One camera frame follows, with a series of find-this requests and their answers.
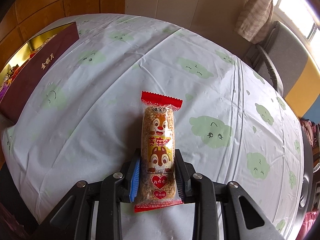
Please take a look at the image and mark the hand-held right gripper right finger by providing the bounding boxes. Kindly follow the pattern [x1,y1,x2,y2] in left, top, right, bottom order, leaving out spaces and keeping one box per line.
[174,149,284,240]

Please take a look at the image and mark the brown wooden wardrobe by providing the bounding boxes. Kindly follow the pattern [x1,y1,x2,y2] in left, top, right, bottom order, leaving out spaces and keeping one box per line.
[0,0,128,68]

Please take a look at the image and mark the grey yellow blue armchair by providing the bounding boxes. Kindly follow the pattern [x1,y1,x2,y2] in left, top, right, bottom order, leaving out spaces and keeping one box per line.
[244,21,320,120]

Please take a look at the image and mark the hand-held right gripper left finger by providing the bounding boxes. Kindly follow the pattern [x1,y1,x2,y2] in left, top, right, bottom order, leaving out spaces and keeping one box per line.
[49,149,142,240]

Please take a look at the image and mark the window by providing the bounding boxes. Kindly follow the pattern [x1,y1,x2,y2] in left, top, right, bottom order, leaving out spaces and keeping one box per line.
[274,0,318,43]

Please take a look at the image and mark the sesame bar packet cartoon print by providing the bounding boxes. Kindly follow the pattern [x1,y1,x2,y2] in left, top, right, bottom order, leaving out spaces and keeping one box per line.
[134,91,183,213]

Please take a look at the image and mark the maroon gift box gold lining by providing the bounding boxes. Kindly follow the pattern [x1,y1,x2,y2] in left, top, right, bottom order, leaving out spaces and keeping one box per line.
[0,22,80,125]

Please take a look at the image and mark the person's dark red clothing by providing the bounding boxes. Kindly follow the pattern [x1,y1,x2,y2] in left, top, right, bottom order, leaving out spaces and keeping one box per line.
[0,201,28,240]

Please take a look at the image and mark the pink clothes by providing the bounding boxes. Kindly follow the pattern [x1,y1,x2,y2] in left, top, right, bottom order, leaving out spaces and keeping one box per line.
[300,119,320,150]

